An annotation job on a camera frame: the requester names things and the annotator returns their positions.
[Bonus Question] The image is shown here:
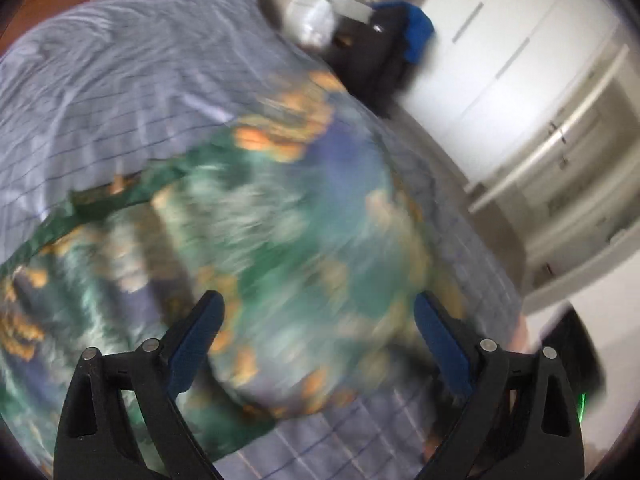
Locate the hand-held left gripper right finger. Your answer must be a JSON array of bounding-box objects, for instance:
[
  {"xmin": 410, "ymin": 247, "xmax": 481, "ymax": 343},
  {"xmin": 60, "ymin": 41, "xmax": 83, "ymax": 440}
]
[{"xmin": 414, "ymin": 290, "xmax": 586, "ymax": 480}]

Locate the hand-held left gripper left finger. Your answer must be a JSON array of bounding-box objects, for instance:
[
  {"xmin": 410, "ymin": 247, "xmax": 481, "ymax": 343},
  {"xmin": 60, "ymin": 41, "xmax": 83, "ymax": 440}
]
[{"xmin": 55, "ymin": 290, "xmax": 226, "ymax": 480}]

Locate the green landscape print garment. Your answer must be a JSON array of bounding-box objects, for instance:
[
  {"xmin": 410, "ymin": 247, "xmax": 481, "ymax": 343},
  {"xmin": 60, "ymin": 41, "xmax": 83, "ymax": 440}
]
[{"xmin": 0, "ymin": 67, "xmax": 468, "ymax": 480}]

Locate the white open cabinet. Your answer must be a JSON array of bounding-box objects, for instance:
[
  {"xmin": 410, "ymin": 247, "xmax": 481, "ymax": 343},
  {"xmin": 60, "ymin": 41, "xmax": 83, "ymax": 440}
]
[{"xmin": 467, "ymin": 45, "xmax": 640, "ymax": 313}]

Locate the blue garment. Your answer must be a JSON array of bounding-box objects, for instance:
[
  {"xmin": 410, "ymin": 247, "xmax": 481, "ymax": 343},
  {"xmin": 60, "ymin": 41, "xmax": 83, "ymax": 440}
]
[{"xmin": 397, "ymin": 0, "xmax": 435, "ymax": 67}]

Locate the white wardrobe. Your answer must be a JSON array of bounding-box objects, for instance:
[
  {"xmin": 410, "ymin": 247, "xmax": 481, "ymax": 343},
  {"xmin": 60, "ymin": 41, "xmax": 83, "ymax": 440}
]
[{"xmin": 395, "ymin": 0, "xmax": 628, "ymax": 183}]

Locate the white plastic bag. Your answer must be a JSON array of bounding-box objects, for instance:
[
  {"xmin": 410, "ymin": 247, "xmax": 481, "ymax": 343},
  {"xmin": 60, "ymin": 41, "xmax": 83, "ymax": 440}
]
[{"xmin": 299, "ymin": 0, "xmax": 335, "ymax": 47}]

